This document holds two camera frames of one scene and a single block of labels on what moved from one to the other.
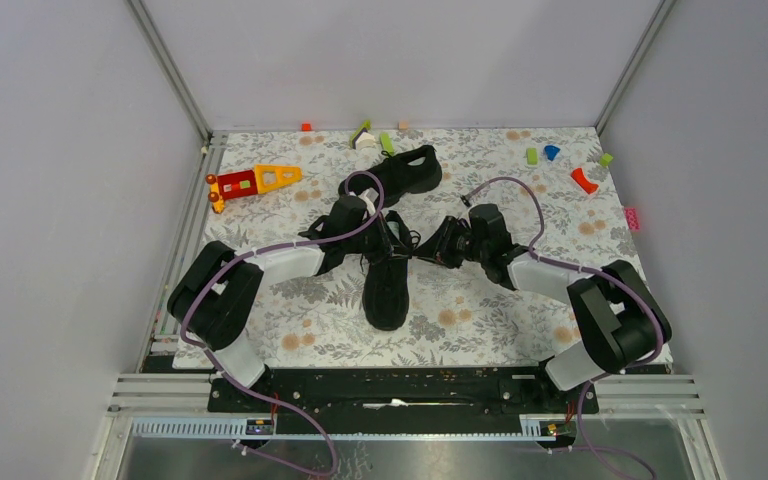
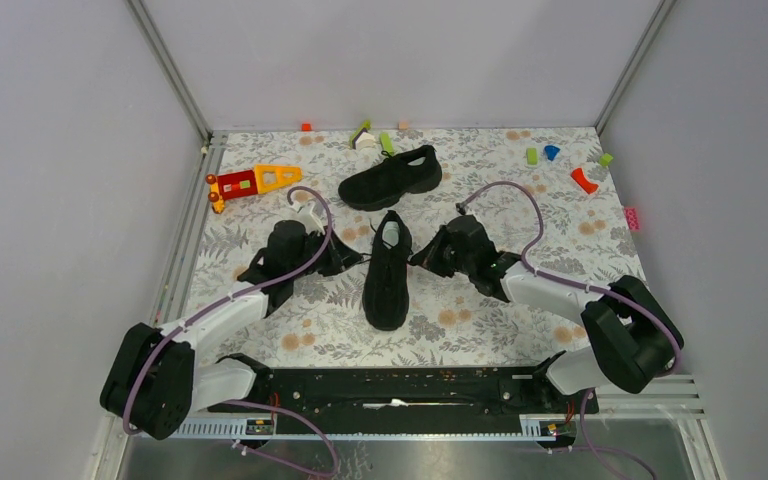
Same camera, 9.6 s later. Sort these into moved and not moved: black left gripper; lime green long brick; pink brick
Moved: black left gripper
Not moved: pink brick; lime green long brick
